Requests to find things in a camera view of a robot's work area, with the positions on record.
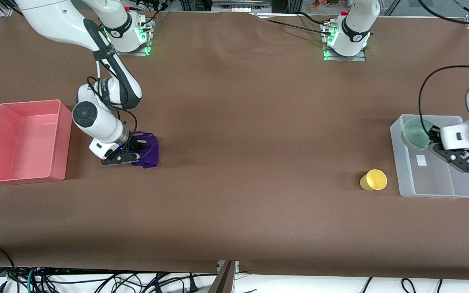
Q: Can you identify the purple cloth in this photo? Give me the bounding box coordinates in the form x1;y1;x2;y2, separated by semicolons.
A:
131;131;160;168

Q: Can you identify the green plastic cup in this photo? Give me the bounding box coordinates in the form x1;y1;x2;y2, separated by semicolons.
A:
401;118;437;150

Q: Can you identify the yellow cup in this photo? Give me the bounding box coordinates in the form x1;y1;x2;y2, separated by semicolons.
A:
359;169;388;191

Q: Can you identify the clear plastic bin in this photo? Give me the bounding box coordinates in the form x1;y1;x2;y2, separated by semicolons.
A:
390;114;469;199

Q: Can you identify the pink plastic bin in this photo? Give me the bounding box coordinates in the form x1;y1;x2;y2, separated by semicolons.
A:
0;99;73;184

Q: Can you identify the brown table cover sheet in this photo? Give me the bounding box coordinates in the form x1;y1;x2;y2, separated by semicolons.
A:
0;8;469;280

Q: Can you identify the white power strip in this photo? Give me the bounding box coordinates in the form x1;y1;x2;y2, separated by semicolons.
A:
212;1;272;13

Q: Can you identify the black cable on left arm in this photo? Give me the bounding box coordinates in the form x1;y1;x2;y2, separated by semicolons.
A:
418;65;469;137

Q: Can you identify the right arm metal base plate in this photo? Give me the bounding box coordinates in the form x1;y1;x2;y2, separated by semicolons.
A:
108;18;153;57

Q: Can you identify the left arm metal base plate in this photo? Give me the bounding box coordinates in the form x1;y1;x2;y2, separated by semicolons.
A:
322;22;366;62

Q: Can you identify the black overhead cable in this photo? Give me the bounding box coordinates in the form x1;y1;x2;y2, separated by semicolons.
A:
417;0;469;25

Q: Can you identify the black cable on table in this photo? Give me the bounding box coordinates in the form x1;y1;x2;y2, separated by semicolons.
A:
296;11;331;27
255;16;335;37

